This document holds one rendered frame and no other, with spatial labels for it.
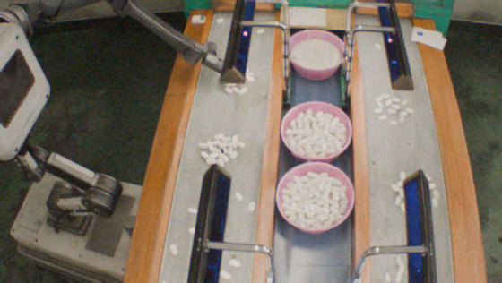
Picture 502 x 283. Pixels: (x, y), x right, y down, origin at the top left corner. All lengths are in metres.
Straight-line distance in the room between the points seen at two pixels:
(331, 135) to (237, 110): 0.38
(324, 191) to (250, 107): 0.47
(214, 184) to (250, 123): 0.62
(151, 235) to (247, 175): 0.41
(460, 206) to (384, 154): 0.36
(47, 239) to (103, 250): 0.30
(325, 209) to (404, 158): 0.37
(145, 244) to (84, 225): 0.50
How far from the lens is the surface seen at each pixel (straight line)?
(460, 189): 1.71
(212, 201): 1.20
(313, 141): 1.75
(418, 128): 1.85
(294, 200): 1.61
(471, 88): 3.21
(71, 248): 2.02
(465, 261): 1.59
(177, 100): 1.89
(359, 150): 1.71
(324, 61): 2.04
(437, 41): 2.22
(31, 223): 2.17
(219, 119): 1.83
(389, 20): 1.73
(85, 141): 2.95
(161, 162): 1.72
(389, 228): 1.59
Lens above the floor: 2.15
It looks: 53 degrees down
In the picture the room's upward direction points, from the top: 7 degrees counter-clockwise
